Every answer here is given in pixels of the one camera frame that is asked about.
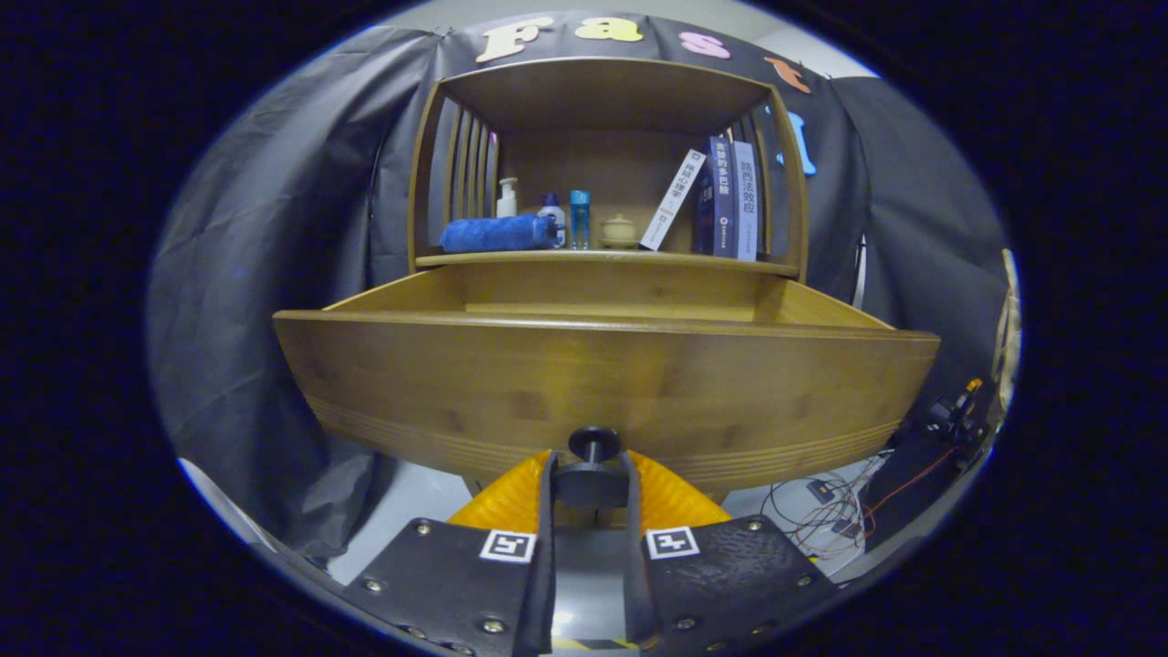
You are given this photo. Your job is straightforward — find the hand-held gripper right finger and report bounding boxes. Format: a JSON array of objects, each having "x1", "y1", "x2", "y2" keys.
[{"x1": 620, "y1": 449, "x2": 839, "y2": 656}]

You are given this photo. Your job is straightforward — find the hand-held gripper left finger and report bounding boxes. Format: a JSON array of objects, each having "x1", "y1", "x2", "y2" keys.
[{"x1": 342, "y1": 447, "x2": 559, "y2": 657}]

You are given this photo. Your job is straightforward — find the tall dark blue book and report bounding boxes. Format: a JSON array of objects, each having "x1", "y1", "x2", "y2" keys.
[{"x1": 708, "y1": 136, "x2": 736, "y2": 259}]

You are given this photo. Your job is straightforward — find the blue towel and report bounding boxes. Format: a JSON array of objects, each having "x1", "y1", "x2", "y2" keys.
[{"x1": 440, "y1": 214, "x2": 559, "y2": 254}]

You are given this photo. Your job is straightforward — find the white book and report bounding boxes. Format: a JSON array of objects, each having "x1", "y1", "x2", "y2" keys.
[{"x1": 640, "y1": 150, "x2": 708, "y2": 252}]

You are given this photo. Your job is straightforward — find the wooden countertop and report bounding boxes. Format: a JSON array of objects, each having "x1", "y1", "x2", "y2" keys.
[{"x1": 415, "y1": 248, "x2": 799, "y2": 275}]

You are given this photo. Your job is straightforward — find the wooden cabinet with shelf frame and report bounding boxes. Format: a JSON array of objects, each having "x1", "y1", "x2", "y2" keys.
[{"x1": 408, "y1": 57, "x2": 811, "y2": 282}]

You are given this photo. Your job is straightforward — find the black backdrop cloth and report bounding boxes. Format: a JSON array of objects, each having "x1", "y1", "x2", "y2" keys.
[{"x1": 146, "y1": 9, "x2": 1014, "y2": 558}]

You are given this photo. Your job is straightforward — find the white lotion bottle blue cap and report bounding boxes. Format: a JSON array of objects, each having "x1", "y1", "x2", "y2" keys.
[{"x1": 538, "y1": 193, "x2": 568, "y2": 249}]

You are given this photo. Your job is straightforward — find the short dark book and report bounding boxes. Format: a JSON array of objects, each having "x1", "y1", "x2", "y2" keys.
[{"x1": 692, "y1": 178, "x2": 714, "y2": 255}]

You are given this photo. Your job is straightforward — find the pale blue book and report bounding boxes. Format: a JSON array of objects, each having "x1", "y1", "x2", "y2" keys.
[{"x1": 732, "y1": 141, "x2": 760, "y2": 263}]

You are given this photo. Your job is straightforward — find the black equipment with orange parts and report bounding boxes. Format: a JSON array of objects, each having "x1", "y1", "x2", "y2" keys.
[{"x1": 862, "y1": 376, "x2": 996, "y2": 548}]

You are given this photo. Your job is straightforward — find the thin floor cables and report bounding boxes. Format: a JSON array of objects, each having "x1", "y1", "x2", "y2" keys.
[{"x1": 762, "y1": 452, "x2": 959, "y2": 562}]

